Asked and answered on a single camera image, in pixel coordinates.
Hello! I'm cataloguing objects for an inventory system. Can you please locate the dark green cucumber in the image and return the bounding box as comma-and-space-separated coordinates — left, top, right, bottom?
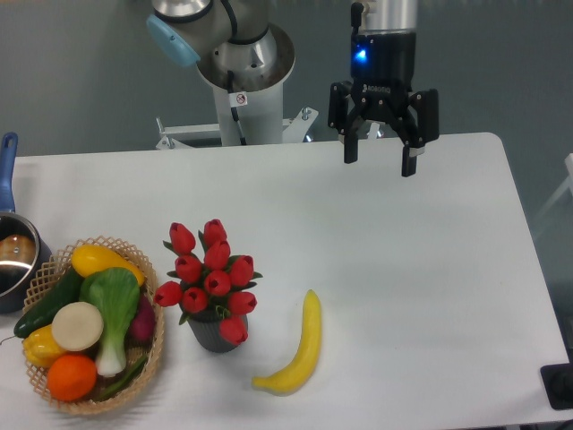
13, 267, 83, 339

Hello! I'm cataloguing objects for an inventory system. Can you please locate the red tulip bouquet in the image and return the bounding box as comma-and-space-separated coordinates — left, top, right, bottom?
154, 219, 262, 344

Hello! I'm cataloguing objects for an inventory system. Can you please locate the dark grey ribbed vase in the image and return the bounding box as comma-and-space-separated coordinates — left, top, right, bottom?
187, 311, 249, 353

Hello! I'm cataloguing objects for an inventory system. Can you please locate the black device at table edge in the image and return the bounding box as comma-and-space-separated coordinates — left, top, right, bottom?
540, 363, 572, 410

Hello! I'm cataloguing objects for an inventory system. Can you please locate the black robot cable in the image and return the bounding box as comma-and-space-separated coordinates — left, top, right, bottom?
226, 70, 248, 147

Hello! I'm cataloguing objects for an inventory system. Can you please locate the green bok choy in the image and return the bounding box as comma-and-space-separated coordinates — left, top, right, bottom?
80, 267, 140, 378

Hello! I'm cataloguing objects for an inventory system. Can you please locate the woven wicker basket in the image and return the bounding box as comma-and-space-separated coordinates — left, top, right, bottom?
23, 236, 165, 416

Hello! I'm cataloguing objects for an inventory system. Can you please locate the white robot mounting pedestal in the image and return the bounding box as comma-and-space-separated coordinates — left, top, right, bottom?
156, 82, 319, 150

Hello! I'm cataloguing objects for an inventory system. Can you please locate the purple sweet potato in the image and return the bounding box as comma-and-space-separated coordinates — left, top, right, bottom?
128, 295, 156, 343

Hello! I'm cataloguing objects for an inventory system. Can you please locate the green bean pod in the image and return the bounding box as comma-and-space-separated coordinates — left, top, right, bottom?
93, 356, 148, 402

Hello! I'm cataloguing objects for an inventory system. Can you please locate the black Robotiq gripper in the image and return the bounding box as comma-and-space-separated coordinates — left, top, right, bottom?
327, 1, 440, 177

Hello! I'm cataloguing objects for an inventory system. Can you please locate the blue handled saucepan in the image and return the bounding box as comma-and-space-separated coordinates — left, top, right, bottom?
1, 132, 51, 314

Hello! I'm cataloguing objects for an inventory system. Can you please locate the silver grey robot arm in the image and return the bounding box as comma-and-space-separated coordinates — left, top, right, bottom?
147, 1, 440, 176

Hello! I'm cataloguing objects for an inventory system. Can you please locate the yellow bell pepper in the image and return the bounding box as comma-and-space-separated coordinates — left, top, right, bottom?
22, 324, 67, 368

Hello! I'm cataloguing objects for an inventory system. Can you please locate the orange fruit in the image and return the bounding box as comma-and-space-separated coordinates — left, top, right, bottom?
47, 354, 98, 401

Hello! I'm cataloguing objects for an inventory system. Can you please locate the yellow banana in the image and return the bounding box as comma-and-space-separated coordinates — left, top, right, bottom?
252, 289, 322, 396

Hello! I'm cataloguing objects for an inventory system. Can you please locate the yellow squash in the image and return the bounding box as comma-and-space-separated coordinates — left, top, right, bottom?
71, 245, 145, 287

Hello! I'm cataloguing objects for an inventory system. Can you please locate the white frame at right edge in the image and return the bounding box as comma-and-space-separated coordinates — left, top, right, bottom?
535, 153, 573, 223

